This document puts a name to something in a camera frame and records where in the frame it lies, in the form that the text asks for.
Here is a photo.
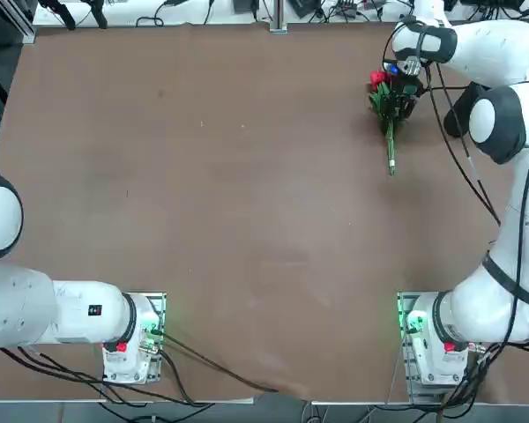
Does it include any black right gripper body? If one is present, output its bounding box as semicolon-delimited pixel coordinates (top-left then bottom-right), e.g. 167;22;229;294
390;72;426;99

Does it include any red tulip bouquet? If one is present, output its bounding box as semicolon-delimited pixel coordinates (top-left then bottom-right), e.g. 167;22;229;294
369;70;400;176

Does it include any black cylindrical vase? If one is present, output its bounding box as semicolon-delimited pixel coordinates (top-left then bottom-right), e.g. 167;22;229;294
443;82;490;139

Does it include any dark grey power adapter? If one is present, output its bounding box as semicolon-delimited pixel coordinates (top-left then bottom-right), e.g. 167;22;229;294
289;0;323;19

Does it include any black tripod leg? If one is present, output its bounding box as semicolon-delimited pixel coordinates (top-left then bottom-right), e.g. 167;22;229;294
86;0;109;29
39;0;77;31

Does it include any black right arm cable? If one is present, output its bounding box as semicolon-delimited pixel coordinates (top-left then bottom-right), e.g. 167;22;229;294
416;21;503;228

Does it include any black cable across table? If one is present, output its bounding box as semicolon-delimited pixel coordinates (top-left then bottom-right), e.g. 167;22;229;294
156;330;281;393

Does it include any aluminium frame profile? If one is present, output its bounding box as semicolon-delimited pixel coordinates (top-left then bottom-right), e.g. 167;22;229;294
0;0;37;45

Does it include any black base cable bundle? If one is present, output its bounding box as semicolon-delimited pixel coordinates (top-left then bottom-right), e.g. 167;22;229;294
0;345;215;409

